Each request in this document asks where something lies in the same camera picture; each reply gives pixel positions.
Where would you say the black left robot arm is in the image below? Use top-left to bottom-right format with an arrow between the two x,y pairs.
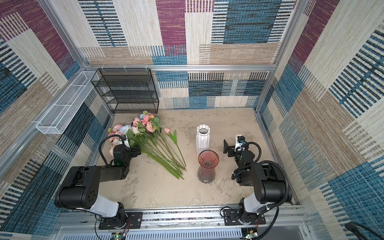
54,135 -> 143,231

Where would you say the pile of artificial flowers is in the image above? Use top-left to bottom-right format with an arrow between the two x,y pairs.
108,111 -> 187,179

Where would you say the white wire mesh basket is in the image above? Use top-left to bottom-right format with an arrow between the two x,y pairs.
36,71 -> 95,135

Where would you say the black wire shelf rack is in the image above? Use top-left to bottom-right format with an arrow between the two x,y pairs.
91,68 -> 160,114

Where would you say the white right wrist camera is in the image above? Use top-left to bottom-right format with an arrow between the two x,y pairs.
235,135 -> 246,152

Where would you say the pink tulip with leaves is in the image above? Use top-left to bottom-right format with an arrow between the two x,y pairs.
164,128 -> 187,167

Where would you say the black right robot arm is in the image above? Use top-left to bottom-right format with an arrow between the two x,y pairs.
220,136 -> 292,226

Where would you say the black cable bottom right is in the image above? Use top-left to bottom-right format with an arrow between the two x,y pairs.
344,221 -> 384,240

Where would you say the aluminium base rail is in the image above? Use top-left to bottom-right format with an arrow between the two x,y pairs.
50,204 -> 316,240

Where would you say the red glass vase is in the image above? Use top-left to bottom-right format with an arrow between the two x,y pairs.
198,150 -> 220,184

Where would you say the white ribbed ceramic vase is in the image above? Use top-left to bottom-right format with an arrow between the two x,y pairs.
196,125 -> 211,155

